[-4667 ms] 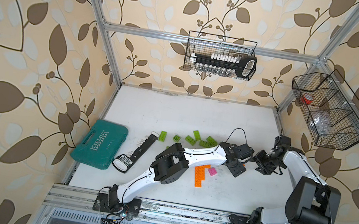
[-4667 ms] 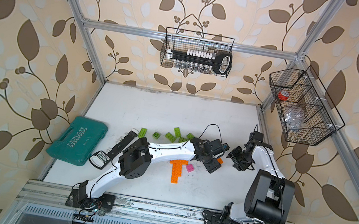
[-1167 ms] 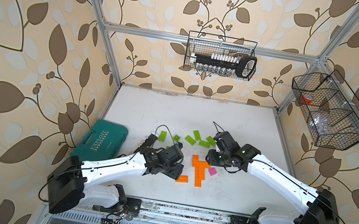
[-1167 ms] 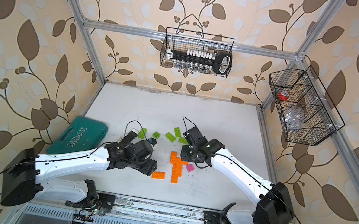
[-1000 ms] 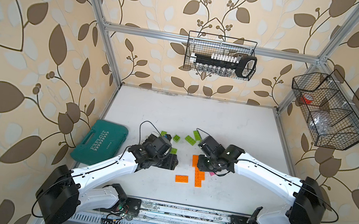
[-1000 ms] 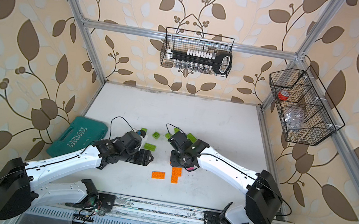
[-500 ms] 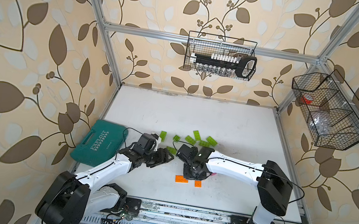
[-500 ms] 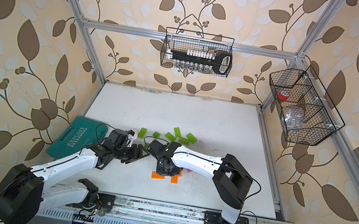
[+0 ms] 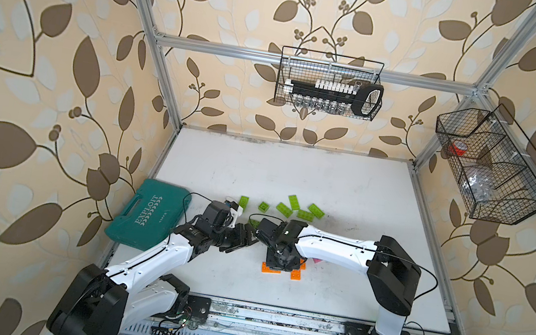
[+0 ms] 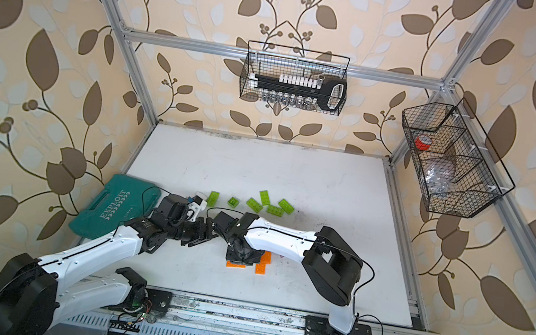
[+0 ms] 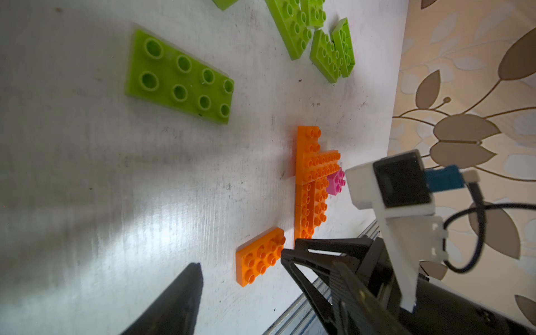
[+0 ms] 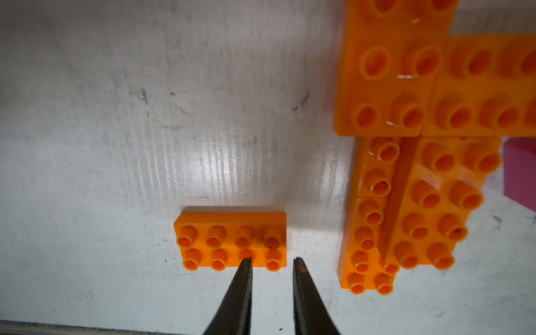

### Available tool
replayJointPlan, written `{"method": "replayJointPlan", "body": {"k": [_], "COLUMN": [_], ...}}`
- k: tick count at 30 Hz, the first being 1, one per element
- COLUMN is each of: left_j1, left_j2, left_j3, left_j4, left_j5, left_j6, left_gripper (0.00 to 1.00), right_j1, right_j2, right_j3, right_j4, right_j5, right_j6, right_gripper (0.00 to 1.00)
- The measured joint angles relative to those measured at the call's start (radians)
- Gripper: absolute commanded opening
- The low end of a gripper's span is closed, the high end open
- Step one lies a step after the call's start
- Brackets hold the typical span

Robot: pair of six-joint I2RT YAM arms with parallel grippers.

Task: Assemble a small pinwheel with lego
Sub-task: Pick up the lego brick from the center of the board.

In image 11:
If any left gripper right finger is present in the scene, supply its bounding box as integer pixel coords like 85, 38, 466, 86
330, 262, 409, 334

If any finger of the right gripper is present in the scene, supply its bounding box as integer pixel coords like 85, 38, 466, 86
295, 236, 373, 258
281, 248, 348, 334

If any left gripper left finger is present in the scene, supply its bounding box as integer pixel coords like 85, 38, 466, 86
123, 262, 203, 334

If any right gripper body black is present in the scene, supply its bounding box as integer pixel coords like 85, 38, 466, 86
356, 236, 535, 334

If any orange brick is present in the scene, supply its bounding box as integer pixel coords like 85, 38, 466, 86
300, 150, 341, 184
311, 177, 329, 229
294, 182, 314, 240
235, 228, 286, 287
295, 126, 321, 185

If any pink small square brick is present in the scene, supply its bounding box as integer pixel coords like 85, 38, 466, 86
327, 169, 346, 195

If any green brick lower centre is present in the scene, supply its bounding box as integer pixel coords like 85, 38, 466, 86
310, 29, 342, 84

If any green brick upside down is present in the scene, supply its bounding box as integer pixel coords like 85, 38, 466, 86
331, 18, 355, 78

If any green brick tilted centre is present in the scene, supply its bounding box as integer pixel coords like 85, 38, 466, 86
265, 0, 313, 60

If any green brick upper centre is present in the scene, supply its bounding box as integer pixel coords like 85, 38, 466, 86
300, 0, 327, 29

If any green brick lower left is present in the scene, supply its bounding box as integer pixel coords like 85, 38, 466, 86
125, 29, 235, 124

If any small green square brick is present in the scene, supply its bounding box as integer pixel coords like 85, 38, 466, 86
213, 0, 238, 11

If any aluminium front rail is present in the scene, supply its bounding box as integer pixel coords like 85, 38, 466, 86
264, 220, 380, 334

